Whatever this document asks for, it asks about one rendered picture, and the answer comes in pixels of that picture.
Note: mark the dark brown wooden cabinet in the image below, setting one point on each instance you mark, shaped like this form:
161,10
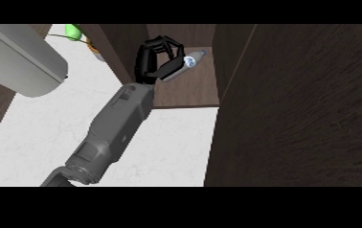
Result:
187,88

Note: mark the brown plant pot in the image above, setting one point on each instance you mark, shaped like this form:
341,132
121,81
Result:
94,51

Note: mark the clear plastic water bottle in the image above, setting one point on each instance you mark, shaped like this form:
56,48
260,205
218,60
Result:
196,56

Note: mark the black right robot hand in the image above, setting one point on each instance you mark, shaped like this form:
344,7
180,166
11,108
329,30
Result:
143,64

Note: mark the dark brown cabinet door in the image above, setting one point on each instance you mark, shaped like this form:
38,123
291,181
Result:
291,110

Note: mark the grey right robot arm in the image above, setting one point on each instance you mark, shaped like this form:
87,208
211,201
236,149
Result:
119,117

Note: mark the green plant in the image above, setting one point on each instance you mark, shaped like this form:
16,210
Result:
72,32

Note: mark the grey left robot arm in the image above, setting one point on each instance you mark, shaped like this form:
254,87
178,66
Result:
25,62

